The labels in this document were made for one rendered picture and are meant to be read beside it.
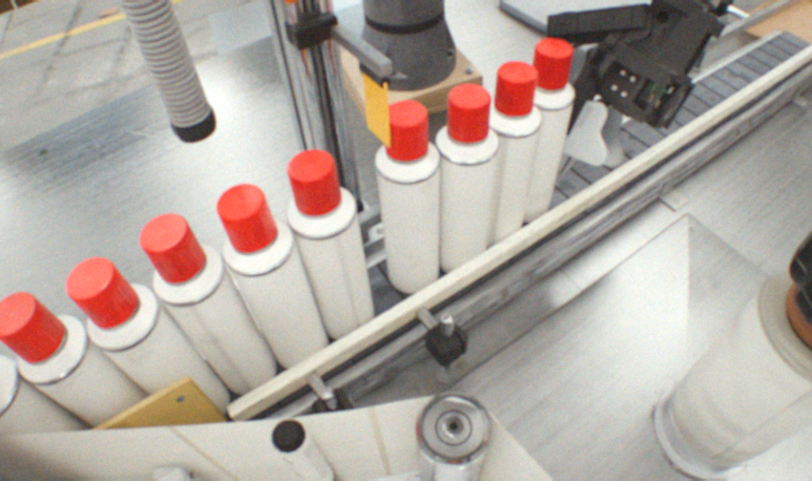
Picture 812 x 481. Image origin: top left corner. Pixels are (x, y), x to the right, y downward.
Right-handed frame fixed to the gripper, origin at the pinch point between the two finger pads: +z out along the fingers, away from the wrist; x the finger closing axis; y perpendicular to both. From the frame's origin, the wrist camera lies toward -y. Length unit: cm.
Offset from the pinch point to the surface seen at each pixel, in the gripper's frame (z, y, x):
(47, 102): 118, -244, -18
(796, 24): -32, -7, 76
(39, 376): 15, 2, -48
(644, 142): -3.8, 0.6, 17.5
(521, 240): 6.4, 4.7, -7.2
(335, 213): 3.5, 2.1, -29.0
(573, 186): 3.1, 0.7, 5.6
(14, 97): 126, -264, -32
